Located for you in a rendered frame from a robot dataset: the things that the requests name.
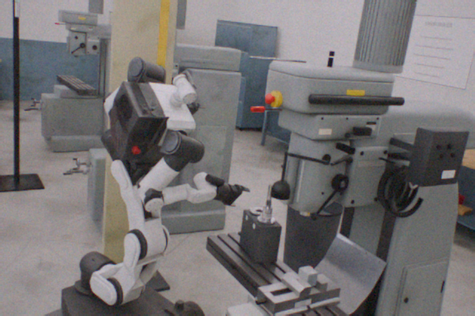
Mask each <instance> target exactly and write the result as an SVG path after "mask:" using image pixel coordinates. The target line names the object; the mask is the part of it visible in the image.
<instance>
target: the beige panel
mask: <svg viewBox="0 0 475 316"><path fill-rule="evenodd" d="M177 3H178V0H114V2H113V20H112V37H111V72H110V90H109V93H110V92H112V93H113V92H114V91H115V90H116V89H117V88H118V87H119V86H120V85H121V84H122V82H126V80H127V79H128V66H129V64H130V62H131V60H132V59H133V58H134V57H141V58H143V59H145V60H148V62H151V63H153V64H156V65H161V66H163V67H164V68H165V69H166V85H171V75H172V64H174V44H175V33H176V23H177ZM112 162H113V161H112V160H111V156H110V154H109V153H108V151H106V161H105V194H104V212H103V230H102V254H104V255H105V256H106V257H108V258H110V259H112V260H113V261H114V262H115V263H116V264H120V263H122V262H123V259H124V256H125V248H124V239H125V236H127V234H128V232H129V220H128V209H127V205H126V203H125V202H124V201H123V199H122V196H121V191H120V185H119V183H118V182H117V180H116V179H114V176H113V175H112V173H111V164H112ZM146 285H148V286H150V287H151V288H152V289H154V290H155V291H156V292H164V291H165V290H169V289H170V285H169V284H168V283H167V281H166V279H164V278H163V276H162V275H161V274H160V272H159V271H158V270H156V271H155V272H154V274H153V276H152V277H151V279H150V280H149V281H148V282H147V283H146Z"/></svg>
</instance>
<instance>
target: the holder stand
mask: <svg viewBox="0 0 475 316"><path fill-rule="evenodd" d="M262 215H263V208H258V207H254V208H252V209H247V210H243V222H242V228H241V229H240V241H239V243H240V244H241V245H242V246H243V248H244V249H245V250H246V252H247V253H248V255H249V256H250V257H251V258H252V260H253V261H254V262H255V263H261V262H273V261H277V258H278V248H280V246H279V242H280V241H281V232H282V225H281V224H279V223H278V222H277V221H276V220H275V219H274V217H272V220H271V221H265V220H262Z"/></svg>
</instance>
